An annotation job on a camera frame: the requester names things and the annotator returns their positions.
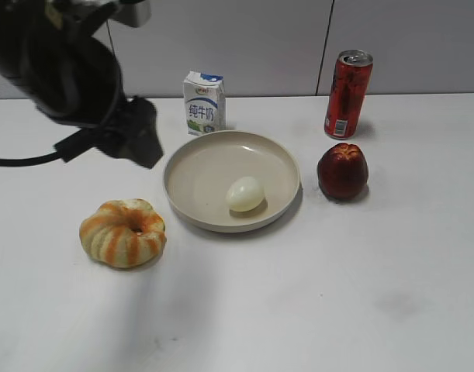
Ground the grey camera box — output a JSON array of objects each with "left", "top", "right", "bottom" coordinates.
[{"left": 112, "top": 0, "right": 151, "bottom": 28}]

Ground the orange striped pumpkin toy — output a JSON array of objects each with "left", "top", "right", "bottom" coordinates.
[{"left": 79, "top": 198, "right": 167, "bottom": 269}]

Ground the black cable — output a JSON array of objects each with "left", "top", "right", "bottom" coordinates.
[{"left": 0, "top": 151, "right": 63, "bottom": 168}]

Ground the red soda can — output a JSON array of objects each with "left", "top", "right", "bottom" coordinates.
[{"left": 324, "top": 50, "right": 373, "bottom": 139}]

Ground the white egg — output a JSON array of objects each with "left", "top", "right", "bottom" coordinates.
[{"left": 226, "top": 176, "right": 265, "bottom": 212}]

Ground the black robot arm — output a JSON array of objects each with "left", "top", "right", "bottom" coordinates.
[{"left": 0, "top": 1, "right": 163, "bottom": 169}]

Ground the beige round plate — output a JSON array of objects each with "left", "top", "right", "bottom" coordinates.
[{"left": 163, "top": 130, "right": 301, "bottom": 233}]

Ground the white milk carton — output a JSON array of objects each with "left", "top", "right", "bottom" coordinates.
[{"left": 183, "top": 71, "right": 227, "bottom": 136}]

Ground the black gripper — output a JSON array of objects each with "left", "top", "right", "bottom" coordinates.
[{"left": 54, "top": 97, "right": 164, "bottom": 169}]

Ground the dark red apple toy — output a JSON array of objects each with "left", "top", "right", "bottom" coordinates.
[{"left": 317, "top": 143, "right": 368, "bottom": 201}]

